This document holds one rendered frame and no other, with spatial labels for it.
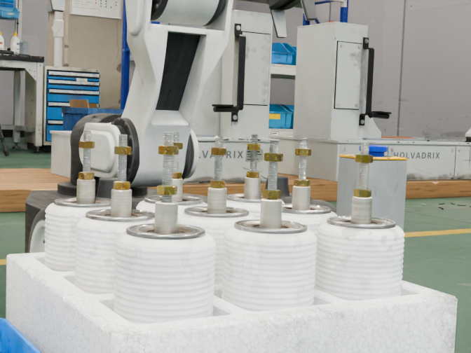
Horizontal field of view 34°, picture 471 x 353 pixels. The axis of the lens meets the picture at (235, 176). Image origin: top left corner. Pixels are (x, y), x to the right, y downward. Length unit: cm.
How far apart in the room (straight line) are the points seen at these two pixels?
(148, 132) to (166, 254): 84
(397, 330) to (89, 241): 33
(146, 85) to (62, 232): 64
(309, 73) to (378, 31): 462
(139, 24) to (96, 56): 591
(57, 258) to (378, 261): 37
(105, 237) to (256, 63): 256
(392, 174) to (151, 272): 49
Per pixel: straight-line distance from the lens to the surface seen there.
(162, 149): 73
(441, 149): 396
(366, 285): 84
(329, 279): 85
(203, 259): 72
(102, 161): 160
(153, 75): 148
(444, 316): 87
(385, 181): 109
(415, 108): 782
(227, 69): 331
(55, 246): 94
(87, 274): 83
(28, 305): 93
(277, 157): 79
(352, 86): 363
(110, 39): 742
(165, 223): 73
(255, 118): 333
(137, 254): 71
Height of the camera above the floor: 37
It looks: 5 degrees down
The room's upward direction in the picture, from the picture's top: 2 degrees clockwise
